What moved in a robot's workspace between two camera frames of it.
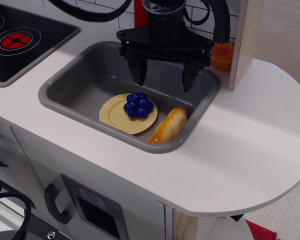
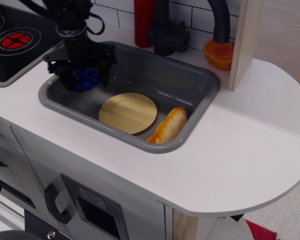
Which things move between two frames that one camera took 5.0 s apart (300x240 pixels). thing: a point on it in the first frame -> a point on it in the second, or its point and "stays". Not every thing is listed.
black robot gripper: x=164 y=35 -> x=78 y=53
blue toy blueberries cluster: x=138 y=105 -> x=86 y=79
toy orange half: x=222 y=56 stays
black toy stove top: x=21 y=41 stays
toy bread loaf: x=170 y=128 stays
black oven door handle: x=51 y=192 stays
